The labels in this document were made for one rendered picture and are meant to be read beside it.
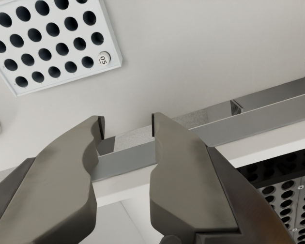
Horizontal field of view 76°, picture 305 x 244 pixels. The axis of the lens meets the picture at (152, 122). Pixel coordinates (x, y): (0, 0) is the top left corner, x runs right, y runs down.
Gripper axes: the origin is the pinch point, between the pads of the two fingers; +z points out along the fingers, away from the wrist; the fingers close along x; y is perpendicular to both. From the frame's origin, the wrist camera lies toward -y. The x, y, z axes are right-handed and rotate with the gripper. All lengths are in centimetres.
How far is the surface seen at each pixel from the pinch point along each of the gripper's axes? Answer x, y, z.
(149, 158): 1.4, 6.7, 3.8
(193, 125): 32, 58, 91
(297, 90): 27.7, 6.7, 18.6
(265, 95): 28.9, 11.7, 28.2
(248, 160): 9.8, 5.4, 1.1
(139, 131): -1, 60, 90
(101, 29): -2.6, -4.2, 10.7
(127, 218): -1.8, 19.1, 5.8
